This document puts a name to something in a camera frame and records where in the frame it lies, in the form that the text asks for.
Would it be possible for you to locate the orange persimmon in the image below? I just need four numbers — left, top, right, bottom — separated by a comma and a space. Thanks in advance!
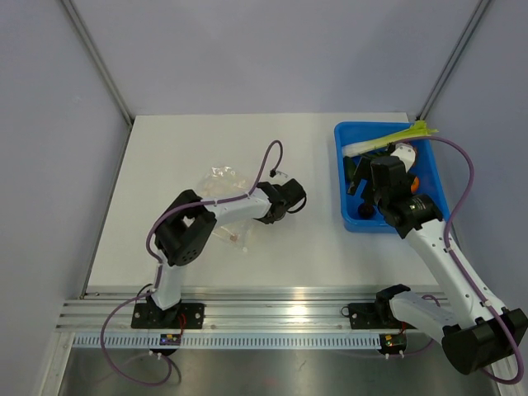
411, 177, 419, 194

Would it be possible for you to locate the clear zip top bag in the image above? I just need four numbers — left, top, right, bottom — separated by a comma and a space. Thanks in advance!
196, 165, 254, 253

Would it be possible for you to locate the dark green avocado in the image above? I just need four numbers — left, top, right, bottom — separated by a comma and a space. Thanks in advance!
343, 157, 356, 183

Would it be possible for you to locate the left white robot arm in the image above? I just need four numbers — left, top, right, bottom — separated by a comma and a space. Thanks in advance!
146, 179, 307, 328

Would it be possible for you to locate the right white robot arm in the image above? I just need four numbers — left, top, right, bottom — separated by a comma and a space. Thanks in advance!
349, 154, 527, 375

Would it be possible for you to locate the dark purple plum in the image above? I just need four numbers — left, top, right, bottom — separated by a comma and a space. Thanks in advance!
357, 203, 376, 219

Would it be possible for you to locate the blue plastic bin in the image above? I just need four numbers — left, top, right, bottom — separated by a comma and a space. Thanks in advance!
334, 121, 450, 233

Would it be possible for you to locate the green white leek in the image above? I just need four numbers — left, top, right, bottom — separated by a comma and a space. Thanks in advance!
342, 120, 438, 157

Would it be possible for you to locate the right small circuit board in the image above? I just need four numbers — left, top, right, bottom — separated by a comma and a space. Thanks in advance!
379, 333, 408, 354

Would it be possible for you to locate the small circuit board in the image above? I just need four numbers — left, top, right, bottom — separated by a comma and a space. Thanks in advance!
379, 333, 408, 354
159, 334, 182, 346

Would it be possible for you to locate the left small circuit board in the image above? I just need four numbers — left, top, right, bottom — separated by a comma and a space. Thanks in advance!
159, 334, 182, 346

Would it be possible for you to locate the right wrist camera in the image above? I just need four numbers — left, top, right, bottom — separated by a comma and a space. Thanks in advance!
390, 143, 417, 172

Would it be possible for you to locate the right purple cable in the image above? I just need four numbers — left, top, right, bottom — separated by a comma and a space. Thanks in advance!
395, 132, 521, 385

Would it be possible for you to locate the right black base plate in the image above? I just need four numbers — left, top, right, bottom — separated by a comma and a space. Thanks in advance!
340, 302, 413, 331

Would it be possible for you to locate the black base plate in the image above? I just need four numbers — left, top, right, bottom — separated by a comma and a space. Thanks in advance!
131, 302, 205, 330
340, 302, 413, 331

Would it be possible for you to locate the aluminium mounting rail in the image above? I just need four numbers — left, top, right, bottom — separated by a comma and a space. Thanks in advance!
54, 288, 450, 333

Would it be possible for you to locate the right aluminium frame post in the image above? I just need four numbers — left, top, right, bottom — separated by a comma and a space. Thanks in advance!
415, 0, 494, 120

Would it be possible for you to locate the aluminium frame post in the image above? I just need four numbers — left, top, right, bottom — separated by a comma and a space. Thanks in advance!
415, 0, 494, 120
58, 0, 135, 130

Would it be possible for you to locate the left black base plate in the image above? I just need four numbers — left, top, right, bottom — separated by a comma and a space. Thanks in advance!
131, 302, 205, 330

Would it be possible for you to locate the white slotted cable duct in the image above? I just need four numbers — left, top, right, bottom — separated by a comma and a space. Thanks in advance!
73, 332, 380, 350

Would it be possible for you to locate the left aluminium frame post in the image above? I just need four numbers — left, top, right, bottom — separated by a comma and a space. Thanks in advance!
58, 0, 135, 130

